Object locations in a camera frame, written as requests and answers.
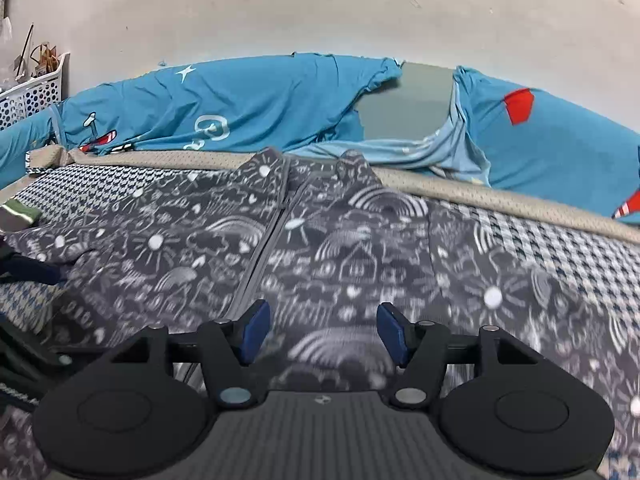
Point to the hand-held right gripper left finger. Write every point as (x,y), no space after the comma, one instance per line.
(255,330)

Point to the white plastic basket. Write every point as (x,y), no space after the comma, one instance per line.
(30,97)

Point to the grey headboard panel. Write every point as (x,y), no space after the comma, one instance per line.
(405,100)

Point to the green striped folded garment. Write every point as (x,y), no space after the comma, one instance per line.
(17,216)

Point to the grey printed fleece jacket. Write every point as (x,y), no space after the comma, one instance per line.
(325,250)

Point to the blue aeroplane print sheet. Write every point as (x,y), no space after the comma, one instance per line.
(250,95)

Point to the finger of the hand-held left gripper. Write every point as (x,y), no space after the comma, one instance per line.
(35,269)
(30,355)

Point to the brown paper bag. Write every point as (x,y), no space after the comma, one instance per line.
(45,60)

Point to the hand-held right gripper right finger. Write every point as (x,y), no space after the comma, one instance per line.
(392,332)

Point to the houndstooth mattress cover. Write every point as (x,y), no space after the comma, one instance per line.
(550,240)

